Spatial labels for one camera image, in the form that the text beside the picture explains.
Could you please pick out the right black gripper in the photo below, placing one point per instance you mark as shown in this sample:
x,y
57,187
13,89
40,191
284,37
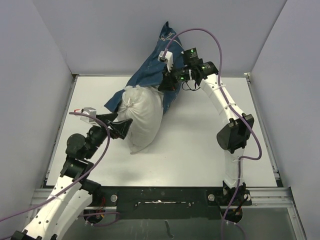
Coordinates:
x,y
167,83

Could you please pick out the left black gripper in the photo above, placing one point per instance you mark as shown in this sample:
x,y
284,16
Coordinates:
x,y
121,127

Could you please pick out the dark blue embroidered pillowcase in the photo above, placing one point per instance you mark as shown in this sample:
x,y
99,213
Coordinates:
x,y
150,73

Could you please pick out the white pillow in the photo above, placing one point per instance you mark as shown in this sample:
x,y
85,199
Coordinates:
x,y
144,105

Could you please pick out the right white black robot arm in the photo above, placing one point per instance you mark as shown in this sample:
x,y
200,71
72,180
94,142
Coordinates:
x,y
233,137

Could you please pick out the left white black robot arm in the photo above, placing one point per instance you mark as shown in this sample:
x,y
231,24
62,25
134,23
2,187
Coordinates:
x,y
70,175

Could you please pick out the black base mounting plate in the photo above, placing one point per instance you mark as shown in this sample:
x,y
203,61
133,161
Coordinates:
x,y
166,203

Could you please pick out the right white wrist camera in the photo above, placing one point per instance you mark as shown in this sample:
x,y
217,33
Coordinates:
x,y
167,58

